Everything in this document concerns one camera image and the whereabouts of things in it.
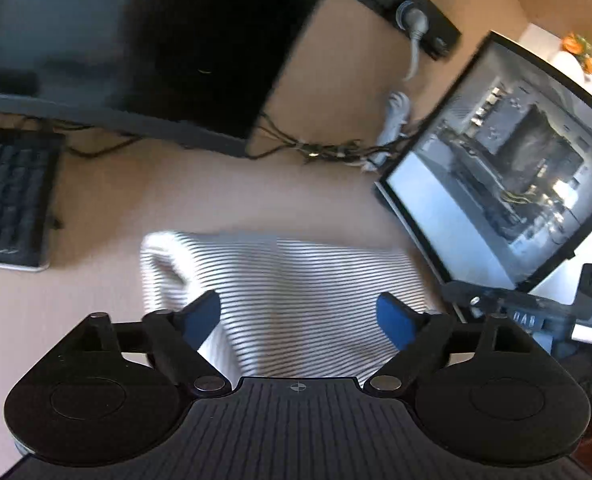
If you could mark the black socket rail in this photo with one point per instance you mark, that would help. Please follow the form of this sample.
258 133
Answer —
401 0

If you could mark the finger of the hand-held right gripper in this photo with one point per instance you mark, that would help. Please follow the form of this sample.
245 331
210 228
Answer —
473 300

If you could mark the curved computer monitor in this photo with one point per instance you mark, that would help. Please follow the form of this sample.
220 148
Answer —
126 45

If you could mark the orange flowers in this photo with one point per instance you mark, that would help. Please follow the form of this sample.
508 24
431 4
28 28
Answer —
588 60

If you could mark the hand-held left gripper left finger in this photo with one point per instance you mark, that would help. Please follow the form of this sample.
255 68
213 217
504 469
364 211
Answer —
201 317

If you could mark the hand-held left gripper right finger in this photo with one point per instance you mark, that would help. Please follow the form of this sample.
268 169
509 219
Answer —
396 320

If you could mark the glass-sided computer case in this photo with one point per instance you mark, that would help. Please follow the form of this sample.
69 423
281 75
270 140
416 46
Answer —
501 160

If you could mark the black keyboard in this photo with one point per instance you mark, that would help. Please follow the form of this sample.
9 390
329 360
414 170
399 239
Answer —
11 200

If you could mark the striped shirt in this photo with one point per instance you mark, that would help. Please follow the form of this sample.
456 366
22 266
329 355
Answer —
296 300

